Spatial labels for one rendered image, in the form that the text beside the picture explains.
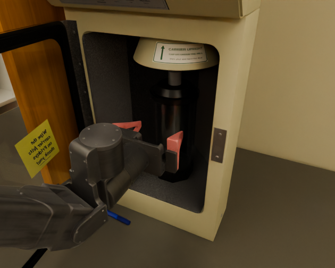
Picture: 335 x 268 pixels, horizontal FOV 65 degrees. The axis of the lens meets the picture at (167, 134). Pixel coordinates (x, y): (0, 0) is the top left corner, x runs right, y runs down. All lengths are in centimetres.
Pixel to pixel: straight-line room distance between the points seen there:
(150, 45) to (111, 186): 25
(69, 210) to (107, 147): 9
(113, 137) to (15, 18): 29
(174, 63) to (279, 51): 44
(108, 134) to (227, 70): 20
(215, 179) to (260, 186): 31
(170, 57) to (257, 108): 50
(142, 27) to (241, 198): 51
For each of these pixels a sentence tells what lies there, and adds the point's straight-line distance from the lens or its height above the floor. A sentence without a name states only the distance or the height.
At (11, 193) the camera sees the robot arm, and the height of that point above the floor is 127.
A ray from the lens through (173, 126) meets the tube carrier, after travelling 57.
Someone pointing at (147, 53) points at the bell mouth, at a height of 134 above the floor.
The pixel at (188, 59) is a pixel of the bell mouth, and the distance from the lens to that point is 46.
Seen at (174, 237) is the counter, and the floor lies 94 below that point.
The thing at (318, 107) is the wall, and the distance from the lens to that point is 89.
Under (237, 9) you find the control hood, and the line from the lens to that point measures 35.
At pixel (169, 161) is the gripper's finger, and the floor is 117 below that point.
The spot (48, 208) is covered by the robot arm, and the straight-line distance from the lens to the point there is 33.
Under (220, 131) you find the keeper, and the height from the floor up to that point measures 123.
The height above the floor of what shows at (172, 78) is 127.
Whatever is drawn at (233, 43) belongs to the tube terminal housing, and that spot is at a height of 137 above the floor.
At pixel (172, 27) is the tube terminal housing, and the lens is 43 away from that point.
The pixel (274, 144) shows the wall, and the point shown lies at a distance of 95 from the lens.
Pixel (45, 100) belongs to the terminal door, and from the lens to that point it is 50.
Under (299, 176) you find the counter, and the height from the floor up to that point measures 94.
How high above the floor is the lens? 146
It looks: 32 degrees down
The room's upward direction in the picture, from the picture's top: straight up
